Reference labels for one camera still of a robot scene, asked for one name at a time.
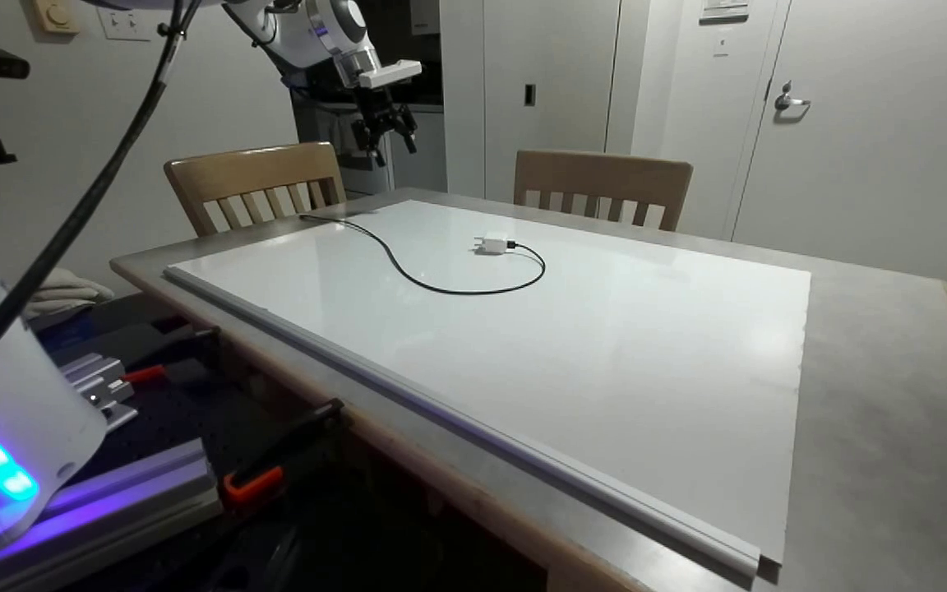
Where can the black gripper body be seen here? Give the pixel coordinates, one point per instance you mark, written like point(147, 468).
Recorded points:
point(375, 102)

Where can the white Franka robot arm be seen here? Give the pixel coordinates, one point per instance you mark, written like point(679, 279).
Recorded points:
point(310, 36)

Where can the white kitchen appliance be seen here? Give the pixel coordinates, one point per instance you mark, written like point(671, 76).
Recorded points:
point(369, 184)

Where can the wooden slat-back chair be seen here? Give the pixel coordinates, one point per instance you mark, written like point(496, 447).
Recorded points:
point(607, 177)
point(256, 170)

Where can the beige round thermostat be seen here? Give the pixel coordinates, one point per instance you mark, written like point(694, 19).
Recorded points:
point(52, 19)

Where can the crumpled beige cloth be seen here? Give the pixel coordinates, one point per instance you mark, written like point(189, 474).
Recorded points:
point(63, 299)

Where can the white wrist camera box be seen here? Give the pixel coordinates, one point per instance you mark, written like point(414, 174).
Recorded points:
point(390, 75)

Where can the white wall switch plate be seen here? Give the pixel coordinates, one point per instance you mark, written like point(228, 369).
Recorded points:
point(721, 47)

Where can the wall sign plate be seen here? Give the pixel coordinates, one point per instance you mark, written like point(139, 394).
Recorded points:
point(724, 11)

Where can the white whiteboard with metal rail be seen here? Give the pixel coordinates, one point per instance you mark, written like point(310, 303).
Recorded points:
point(607, 415)

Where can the silver metal bracket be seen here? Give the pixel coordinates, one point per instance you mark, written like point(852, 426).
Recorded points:
point(99, 390)

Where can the aluminium extrusion rail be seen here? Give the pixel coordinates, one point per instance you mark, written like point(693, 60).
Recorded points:
point(147, 496)

